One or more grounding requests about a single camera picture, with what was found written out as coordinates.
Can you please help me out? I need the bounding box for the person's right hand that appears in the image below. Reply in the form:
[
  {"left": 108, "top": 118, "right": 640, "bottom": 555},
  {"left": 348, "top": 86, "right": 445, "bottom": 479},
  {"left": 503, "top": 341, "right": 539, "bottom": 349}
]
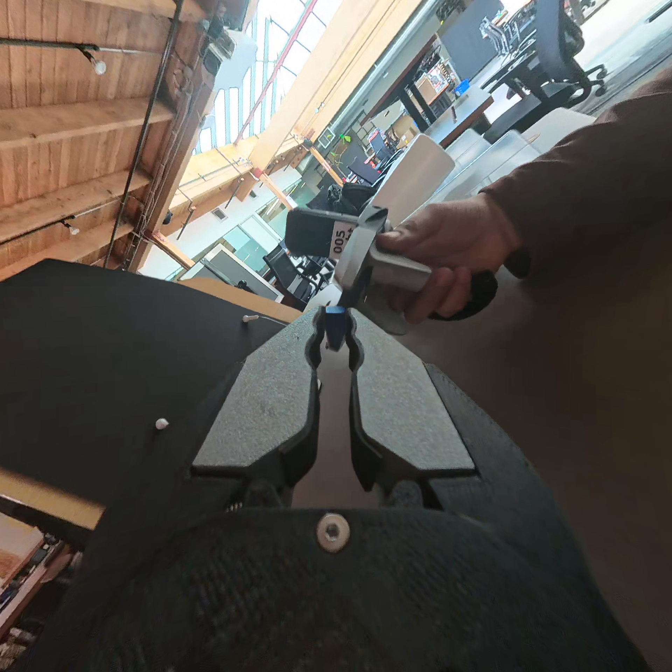
[{"left": 375, "top": 193, "right": 522, "bottom": 323}]

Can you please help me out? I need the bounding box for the white curved chair back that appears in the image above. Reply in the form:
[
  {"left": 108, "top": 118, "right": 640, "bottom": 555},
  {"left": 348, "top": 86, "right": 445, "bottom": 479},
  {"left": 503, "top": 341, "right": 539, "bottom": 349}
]
[{"left": 374, "top": 133, "right": 455, "bottom": 212}]

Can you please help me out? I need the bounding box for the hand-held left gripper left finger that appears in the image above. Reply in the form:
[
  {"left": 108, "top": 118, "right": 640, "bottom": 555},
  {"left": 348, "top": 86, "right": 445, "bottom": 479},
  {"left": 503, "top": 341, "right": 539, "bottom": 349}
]
[{"left": 191, "top": 308, "right": 322, "bottom": 487}]

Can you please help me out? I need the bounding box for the small blue block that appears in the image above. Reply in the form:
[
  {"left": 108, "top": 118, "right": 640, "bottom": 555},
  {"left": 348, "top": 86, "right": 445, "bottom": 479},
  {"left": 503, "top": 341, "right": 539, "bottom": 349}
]
[{"left": 325, "top": 306, "right": 348, "bottom": 351}]

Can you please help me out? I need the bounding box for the black mesh office chair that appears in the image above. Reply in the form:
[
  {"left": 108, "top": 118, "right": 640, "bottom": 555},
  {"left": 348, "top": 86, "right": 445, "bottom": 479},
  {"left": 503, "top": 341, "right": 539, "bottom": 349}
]
[{"left": 261, "top": 243, "right": 322, "bottom": 310}]

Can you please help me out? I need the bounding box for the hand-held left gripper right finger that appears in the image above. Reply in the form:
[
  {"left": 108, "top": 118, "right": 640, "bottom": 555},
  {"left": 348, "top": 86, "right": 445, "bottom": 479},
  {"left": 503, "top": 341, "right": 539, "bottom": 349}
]
[{"left": 344, "top": 308, "right": 476, "bottom": 491}]

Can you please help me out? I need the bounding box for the person's right forearm brown sleeve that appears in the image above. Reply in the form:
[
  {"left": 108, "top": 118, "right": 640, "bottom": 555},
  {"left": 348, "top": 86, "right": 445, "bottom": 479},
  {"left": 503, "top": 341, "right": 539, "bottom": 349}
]
[{"left": 480, "top": 68, "right": 672, "bottom": 281}]

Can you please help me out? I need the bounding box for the black ceiling pipe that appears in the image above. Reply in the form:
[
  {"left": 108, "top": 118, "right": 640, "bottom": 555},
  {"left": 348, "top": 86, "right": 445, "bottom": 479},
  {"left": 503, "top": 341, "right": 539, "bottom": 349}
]
[{"left": 103, "top": 0, "right": 186, "bottom": 270}]

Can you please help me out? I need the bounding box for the black pinboard with wooden edge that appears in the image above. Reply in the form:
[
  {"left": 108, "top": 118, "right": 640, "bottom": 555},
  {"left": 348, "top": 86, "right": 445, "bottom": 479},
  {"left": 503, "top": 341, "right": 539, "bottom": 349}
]
[{"left": 0, "top": 259, "right": 308, "bottom": 505}]

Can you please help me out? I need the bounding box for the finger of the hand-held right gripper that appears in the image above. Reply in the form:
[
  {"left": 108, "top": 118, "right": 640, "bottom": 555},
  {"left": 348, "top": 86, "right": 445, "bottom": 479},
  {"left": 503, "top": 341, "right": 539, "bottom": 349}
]
[
  {"left": 335, "top": 206, "right": 390, "bottom": 308},
  {"left": 359, "top": 294, "right": 410, "bottom": 337}
]

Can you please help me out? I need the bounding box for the white table with dark legs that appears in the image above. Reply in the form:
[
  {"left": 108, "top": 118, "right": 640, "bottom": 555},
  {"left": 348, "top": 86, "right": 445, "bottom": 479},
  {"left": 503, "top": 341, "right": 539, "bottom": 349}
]
[{"left": 401, "top": 84, "right": 495, "bottom": 149}]

